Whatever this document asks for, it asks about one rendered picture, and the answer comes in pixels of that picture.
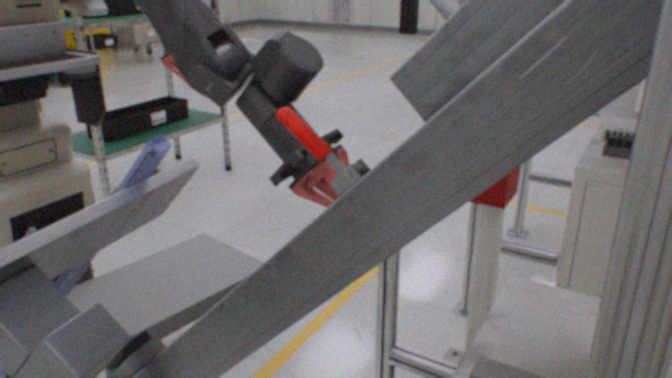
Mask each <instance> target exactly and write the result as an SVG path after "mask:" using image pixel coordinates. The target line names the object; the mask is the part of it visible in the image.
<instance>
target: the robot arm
mask: <svg viewBox="0 0 672 378"><path fill-rule="evenodd" d="M134 1H135V3H136V4H137V6H138V7H139V9H140V10H141V11H142V13H143V14H144V15H145V17H146V18H147V20H148V21H149V22H151V25H152V26H153V28H154V30H155V31H156V33H157V34H158V36H159V39H160V42H161V43H162V46H163V47H164V48H165V50H166V51H168V52H169V53H170V55H171V56H172V57H173V58H174V59H175V62H174V63H173V64H174V65H175V67H176V69H177V70H178V71H179V72H180V74H181V75H182V76H183V77H184V79H185V80H187V81H188V82H189V83H190V85H191V86H192V87H193V89H194V90H195V91H196V92H197V93H198V94H200V95H201V96H204V97H206V98H209V99H211V100H212V101H213V102H214V103H215V104H217V105H218V106H219V107H220V108H222V107H223V106H224V105H226V104H227V103H228V102H229V101H230V100H231V99H233V98H234V97H236V96H237V95H238V94H239V93H240V92H241V91H242V90H243V89H244V91H243V92H242V93H241V95H240V96H239V97H238V99H237V101H236V106H237V107H238V108H239V109H240V112H241V113H242V114H243V115H244V116H245V118H246V119H247V120H248V121H249V122H250V124H251V125H252V126H253V127H254V128H255V130H257V131H258V132H259V133H260V134H261V137H262V138H263V139H264V140H265V142H266V143H267V144H268V145H269V146H270V148H271V149H272V150H273V151H274V152H275V154H276V155H277V156H278V157H279V158H280V160H281V161H283V163H281V166H280V167H279V168H278V169H277V170H276V171H275V172H274V173H273V174H272V176H271V177H270V178H269V180H270V181H271V182H272V184H273V185H274V186H275V187H276V186H277V185H278V184H279V183H280V182H283V181H285V180H286V179H288V178H290V177H293V178H294V181H293V182H292V183H291V184H290V185H289V186H288V187H289V188H290V189H291V190H292V191H293V193H294V195H296V196H298V197H301V198H303V199H306V200H308V201H312V202H314V203H317V204H319V205H322V206H324V207H326V208H327V207H328V206H330V205H331V204H332V203H333V201H335V200H337V199H339V198H340V195H339V193H337V192H336V191H335V189H334V188H333V187H332V186H331V184H330V182H331V181H332V180H333V179H334V178H335V177H336V176H339V174H337V173H336V172H335V171H334V170H333V169H332V168H331V167H330V166H329V165H328V163H327V162H326V161H324V162H320V161H319V160H318V159H317V158H316V157H315V156H314V155H313V154H312V153H311V152H309V151H308V150H307V149H306V148H305V147H304V146H303V145H302V144H301V143H300V142H299V141H298V140H297V139H296V138H295V137H294V136H293V134H292V132H291V131H290V130H289V129H288V128H287V127H286V126H285V125H284V124H283V123H281V122H280V121H279V120H278V119H277V118H276V113H277V112H278V110H280V109H282V107H285V106H289V107H291V109H292V110H293V111H294V112H295V113H296V114H297V115H298V116H299V117H300V118H301V119H302V120H303V121H304V122H305V123H306V124H307V125H308V126H309V127H311V128H312V129H313V130H314V128H313V127H312V126H311V125H309V124H308V122H307V121H306V120H305V119H304V118H303V117H302V115H301V114H300V113H299V112H298V111H297V109H296V107H295V106H294V105H293V104H292V102H295V101H296V100H298V98H299V97H300V96H301V95H302V93H303V92H304V91H305V90H306V88H307V87H308V86H309V85H310V83H312V82H313V80H314V79H315V77H316V76H317V75H318V74H319V72H320V71H321V70H322V69H323V66H324V62H323V58H322V55H321V53H320V52H319V50H318V49H317V48H316V47H315V46H314V45H313V44H311V43H309V42H308V41H307V40H305V39H303V38H301V37H298V36H295V35H293V34H292V32H291V31H290V30H289V29H285V28H282V29H280V30H279V31H278V32H275V33H274V36H273V37H271V38H270V39H269V40H268V41H265V44H264V45H263V47H262V48H261V49H259V50H258V51H257V53H256V54H255V55H254V54H253V53H251V52H250V51H249V50H248V48H247V47H246V45H245V44H244V43H243V41H242V40H241V39H240V36H239V35H238V34H236V32H235V31H234V30H233V29H232V27H231V26H230V25H229V23H227V24H225V25H224V24H223V23H222V22H221V20H220V19H219V18H218V15H217V14H216V13H214V12H213V10H212V9H211V8H210V7H209V6H208V5H207V4H206V3H204V2H203V1H202V0H134ZM314 132H315V133H316V134H317V136H318V137H319V134H318V133H317V132H316V131H315V130H314ZM319 138H320V139H321V140H322V141H323V142H324V143H325V144H326V145H327V146H328V147H329V148H330V149H331V150H332V151H333V153H334V154H335V155H336V156H337V157H339V159H340V160H341V161H342V162H343V163H344V165H345V166H346V167H348V166H350V162H349V158H348V153H347V151H346V149H345V148H344V147H343V146H342V145H341V144H339V145H337V146H335V147H332V146H331V145H332V144H334V145H336V144H337V143H339V142H340V141H341V140H342V139H343V138H344V134H343V133H342V132H341V131H340V129H339V128H336V129H334V130H332V131H330V132H328V133H326V134H324V136H322V137H319ZM314 187H316V188H317V189H319V190H320V191H322V192H323V193H324V195H326V196H327V197H329V198H330V199H332V200H333V201H332V200H330V199H328V198H327V197H325V196H323V195H322V193H320V192H318V191H317V190H315V189H314Z"/></svg>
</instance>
